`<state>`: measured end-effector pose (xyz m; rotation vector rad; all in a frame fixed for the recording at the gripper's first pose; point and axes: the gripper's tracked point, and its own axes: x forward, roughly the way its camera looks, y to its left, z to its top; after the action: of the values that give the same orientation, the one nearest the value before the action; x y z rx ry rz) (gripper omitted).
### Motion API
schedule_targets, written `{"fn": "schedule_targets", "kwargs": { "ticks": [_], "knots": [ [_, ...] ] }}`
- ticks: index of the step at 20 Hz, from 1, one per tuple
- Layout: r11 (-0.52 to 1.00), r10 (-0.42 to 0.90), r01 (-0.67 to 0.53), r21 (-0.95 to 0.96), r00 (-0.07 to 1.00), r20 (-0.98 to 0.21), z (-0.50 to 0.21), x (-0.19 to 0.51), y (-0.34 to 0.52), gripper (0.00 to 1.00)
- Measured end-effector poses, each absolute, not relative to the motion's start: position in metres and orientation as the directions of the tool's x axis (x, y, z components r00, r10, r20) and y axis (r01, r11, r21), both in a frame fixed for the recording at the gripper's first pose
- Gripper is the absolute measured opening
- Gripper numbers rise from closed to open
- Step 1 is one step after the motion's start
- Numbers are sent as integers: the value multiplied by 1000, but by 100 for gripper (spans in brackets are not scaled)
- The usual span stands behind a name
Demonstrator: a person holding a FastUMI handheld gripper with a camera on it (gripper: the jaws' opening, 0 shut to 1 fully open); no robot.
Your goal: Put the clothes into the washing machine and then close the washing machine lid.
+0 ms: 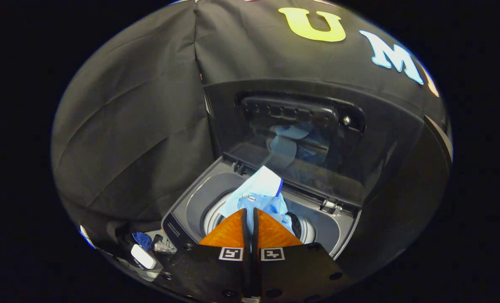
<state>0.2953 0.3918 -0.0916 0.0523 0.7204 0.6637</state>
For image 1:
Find dark glass washing machine lid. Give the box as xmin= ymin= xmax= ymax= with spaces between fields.
xmin=203 ymin=79 xmax=426 ymax=207

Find small white box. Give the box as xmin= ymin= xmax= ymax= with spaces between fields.
xmin=130 ymin=244 xmax=157 ymax=270

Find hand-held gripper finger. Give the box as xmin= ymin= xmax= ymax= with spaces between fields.
xmin=159 ymin=207 xmax=250 ymax=303
xmin=252 ymin=207 xmax=350 ymax=303

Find grey top-load washing machine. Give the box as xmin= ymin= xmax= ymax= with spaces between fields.
xmin=161 ymin=157 xmax=362 ymax=261

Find blue crumpled cloth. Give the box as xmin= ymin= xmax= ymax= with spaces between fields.
xmin=132 ymin=231 xmax=153 ymax=252

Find black backdrop cloth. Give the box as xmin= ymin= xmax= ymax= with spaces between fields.
xmin=50 ymin=0 xmax=450 ymax=253

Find light blue polo shirt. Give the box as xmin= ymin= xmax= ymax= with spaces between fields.
xmin=219 ymin=165 xmax=295 ymax=236

